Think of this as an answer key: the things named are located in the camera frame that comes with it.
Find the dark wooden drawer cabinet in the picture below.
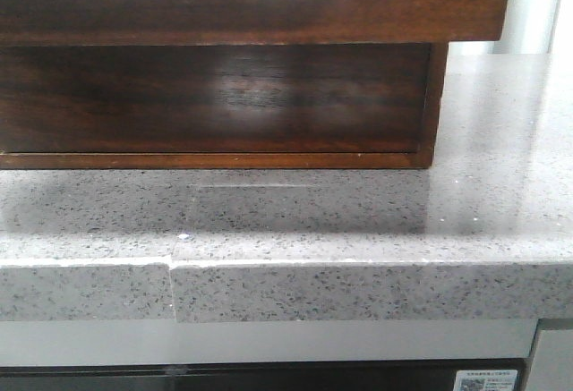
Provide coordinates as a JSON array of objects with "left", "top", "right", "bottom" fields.
[{"left": 0, "top": 41, "right": 449, "bottom": 171}]

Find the wooden drawer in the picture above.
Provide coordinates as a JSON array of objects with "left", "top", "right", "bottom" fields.
[
  {"left": 1, "top": 0, "right": 508, "bottom": 47},
  {"left": 0, "top": 42, "right": 433, "bottom": 155}
]

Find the white label sticker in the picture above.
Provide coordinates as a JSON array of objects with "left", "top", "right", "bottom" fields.
[{"left": 453, "top": 370, "right": 518, "bottom": 391}]

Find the white pleated curtain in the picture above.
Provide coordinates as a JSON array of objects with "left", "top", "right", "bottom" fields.
[{"left": 449, "top": 0, "right": 572, "bottom": 57}]

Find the grey under-counter cabinet panel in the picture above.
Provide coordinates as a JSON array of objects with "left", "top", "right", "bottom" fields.
[{"left": 0, "top": 318, "right": 573, "bottom": 391}]

